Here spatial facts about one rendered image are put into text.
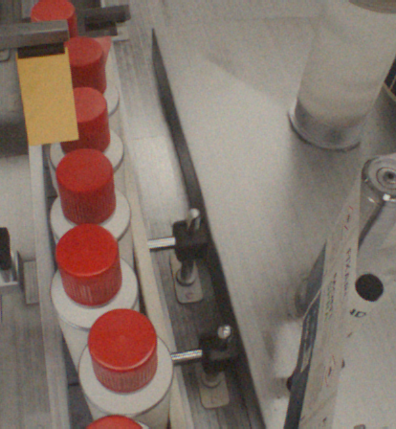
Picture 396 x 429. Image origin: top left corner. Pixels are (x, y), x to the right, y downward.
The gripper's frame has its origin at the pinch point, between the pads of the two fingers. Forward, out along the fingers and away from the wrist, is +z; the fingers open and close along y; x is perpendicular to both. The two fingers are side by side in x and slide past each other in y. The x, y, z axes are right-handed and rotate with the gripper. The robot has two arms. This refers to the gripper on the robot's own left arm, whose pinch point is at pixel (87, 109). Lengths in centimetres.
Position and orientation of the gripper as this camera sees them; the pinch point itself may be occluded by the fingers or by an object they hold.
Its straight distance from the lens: 54.7
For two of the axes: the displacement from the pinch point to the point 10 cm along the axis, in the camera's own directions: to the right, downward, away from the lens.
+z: 1.3, 9.4, 3.0
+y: 9.6, -1.9, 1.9
